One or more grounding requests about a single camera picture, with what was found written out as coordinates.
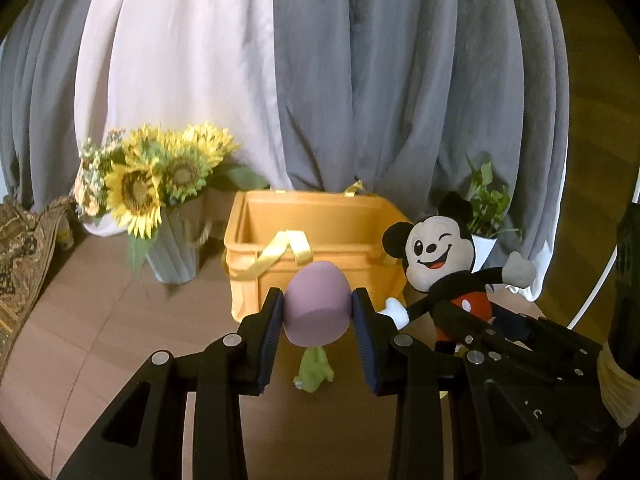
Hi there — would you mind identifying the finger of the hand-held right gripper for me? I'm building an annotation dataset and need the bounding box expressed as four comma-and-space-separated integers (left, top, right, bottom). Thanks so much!
434, 304, 507, 362
500, 309, 602, 362

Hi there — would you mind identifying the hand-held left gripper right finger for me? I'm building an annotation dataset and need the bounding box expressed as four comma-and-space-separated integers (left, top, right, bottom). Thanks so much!
351, 287, 576, 480

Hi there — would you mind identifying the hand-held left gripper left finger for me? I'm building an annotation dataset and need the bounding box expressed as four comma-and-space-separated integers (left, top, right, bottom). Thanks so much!
55, 286, 286, 480

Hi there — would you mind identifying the light purple soft toy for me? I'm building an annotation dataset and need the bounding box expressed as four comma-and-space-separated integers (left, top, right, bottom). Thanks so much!
282, 260, 353, 348

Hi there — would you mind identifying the mouse plush toy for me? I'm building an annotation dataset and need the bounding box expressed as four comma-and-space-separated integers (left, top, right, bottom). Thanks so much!
381, 191, 538, 356

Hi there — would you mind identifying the orange crate with yellow ribbons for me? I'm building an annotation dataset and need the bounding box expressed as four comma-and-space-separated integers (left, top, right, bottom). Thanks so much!
221, 180, 413, 322

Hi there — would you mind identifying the small green plush toy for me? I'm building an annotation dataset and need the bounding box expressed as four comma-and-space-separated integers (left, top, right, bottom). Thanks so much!
294, 345, 335, 393

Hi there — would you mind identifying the white hoop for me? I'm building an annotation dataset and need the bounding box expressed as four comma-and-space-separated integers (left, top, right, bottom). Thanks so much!
567, 160, 640, 328

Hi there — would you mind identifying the white plant pot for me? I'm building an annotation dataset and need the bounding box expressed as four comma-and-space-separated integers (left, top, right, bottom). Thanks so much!
470, 234, 498, 271

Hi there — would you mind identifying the grey ribbed vase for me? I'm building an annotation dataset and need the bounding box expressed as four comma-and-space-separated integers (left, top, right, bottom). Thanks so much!
144, 192, 213, 286

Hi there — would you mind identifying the green leafy plant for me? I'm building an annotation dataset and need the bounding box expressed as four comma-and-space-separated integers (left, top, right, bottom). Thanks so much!
465, 157, 523, 238

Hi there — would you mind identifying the sunflower bouquet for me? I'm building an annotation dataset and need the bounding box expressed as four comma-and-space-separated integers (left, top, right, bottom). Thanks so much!
100, 121, 268, 271

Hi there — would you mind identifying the pale dried flower bunch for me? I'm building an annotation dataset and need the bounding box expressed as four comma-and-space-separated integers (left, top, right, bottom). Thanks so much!
72, 129, 126, 226

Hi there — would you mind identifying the grey curtain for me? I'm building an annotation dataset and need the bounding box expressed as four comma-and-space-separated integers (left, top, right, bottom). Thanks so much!
0, 0, 108, 213
272, 0, 571, 306

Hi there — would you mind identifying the brown patterned cloth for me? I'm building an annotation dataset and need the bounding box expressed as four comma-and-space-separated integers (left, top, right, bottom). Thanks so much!
0, 195, 76, 381

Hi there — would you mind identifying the pale pink curtain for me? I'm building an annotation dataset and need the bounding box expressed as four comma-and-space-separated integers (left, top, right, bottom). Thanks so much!
74, 0, 293, 238

